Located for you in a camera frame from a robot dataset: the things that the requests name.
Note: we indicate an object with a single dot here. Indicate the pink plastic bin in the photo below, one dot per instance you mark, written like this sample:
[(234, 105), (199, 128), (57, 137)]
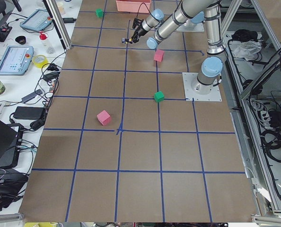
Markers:
[(135, 6)]

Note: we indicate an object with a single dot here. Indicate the pink foam cube centre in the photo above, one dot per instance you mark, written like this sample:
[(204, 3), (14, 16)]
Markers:
[(159, 55)]

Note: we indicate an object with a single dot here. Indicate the aluminium frame post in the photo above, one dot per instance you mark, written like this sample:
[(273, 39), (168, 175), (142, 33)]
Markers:
[(55, 15)]

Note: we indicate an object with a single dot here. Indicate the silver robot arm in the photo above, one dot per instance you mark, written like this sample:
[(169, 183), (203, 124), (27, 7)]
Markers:
[(187, 9), (212, 65)]

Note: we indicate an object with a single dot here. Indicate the black power adapter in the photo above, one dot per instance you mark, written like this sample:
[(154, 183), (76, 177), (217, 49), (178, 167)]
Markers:
[(28, 113)]

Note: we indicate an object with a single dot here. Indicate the teach pendant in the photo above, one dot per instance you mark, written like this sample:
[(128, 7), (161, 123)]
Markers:
[(16, 60), (38, 21)]

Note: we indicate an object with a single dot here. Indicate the green foam cube far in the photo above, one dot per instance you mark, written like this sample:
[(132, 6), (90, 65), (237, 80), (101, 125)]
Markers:
[(99, 13)]

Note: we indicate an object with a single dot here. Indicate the pink foam cube outer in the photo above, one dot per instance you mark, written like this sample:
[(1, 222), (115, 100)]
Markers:
[(104, 117)]

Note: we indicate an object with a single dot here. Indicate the yellow push button switch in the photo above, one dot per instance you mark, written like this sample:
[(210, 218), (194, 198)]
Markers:
[(127, 41)]

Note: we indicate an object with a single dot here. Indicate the black laptop computer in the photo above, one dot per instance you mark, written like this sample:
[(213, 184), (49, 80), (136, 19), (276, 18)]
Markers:
[(10, 140)]

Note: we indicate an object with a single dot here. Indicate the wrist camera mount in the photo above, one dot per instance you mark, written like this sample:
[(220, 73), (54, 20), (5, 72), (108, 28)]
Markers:
[(137, 23)]

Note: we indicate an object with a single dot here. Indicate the teach pendant far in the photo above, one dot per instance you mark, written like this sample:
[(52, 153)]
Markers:
[(38, 21)]

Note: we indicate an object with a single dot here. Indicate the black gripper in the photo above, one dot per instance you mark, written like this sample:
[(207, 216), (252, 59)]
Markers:
[(138, 30)]

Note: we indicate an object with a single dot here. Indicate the yellow tape roll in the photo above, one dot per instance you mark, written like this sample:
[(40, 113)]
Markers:
[(40, 61)]

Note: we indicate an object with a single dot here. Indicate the green foam cube near base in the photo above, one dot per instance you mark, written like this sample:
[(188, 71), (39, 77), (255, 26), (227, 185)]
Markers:
[(159, 96)]

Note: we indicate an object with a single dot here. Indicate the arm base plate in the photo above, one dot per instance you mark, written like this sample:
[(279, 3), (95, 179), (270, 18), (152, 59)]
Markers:
[(191, 27), (195, 91)]

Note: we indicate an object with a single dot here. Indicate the teach pendant near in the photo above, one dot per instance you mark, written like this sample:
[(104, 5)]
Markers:
[(16, 60)]

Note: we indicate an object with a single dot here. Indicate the pink foam cube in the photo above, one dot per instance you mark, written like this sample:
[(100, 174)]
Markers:
[(159, 55), (104, 117)]

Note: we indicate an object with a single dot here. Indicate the clear squeeze bottle red cap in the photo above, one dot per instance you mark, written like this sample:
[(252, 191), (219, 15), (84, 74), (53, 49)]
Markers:
[(46, 43)]

